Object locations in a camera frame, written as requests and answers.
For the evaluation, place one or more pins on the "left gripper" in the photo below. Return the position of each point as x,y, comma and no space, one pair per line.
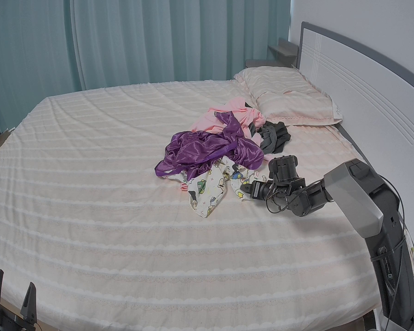
7,317

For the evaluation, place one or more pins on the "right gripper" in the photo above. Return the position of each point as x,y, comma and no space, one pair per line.
264,190

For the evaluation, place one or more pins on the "white printed pyjama top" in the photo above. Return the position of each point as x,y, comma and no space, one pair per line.
207,191

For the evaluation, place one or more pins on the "bed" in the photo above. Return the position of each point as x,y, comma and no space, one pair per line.
124,219

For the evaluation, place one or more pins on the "dark grey garment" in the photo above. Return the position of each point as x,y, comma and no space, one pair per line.
274,138

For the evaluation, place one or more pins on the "purple garment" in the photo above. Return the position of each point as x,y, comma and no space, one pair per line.
193,147

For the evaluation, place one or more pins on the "pink garment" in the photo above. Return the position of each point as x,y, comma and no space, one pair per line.
234,110

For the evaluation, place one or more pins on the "cream pillow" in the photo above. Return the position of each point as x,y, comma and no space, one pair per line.
283,91

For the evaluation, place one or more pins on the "grey bedside table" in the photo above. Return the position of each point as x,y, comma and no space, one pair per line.
283,52

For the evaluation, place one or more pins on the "blue-green curtain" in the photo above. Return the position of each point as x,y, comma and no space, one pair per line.
31,40
179,29

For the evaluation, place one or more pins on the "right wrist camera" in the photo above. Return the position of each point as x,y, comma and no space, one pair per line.
283,167

